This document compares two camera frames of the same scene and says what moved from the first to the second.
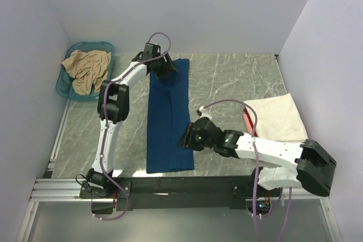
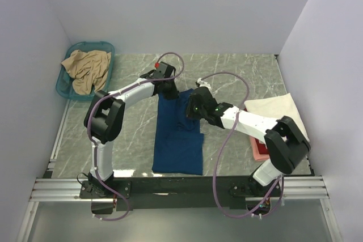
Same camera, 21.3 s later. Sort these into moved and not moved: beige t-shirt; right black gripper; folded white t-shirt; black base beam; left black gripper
Moved: left black gripper; right black gripper
Not moved: folded white t-shirt; beige t-shirt; black base beam
